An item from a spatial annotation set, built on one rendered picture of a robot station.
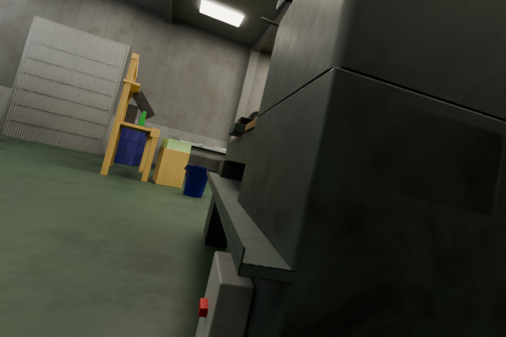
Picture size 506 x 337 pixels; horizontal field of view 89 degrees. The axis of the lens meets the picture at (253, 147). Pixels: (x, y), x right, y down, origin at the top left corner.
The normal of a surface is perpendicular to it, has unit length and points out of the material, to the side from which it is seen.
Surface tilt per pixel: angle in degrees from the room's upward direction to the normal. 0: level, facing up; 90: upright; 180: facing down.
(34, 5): 90
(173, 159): 90
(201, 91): 90
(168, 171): 90
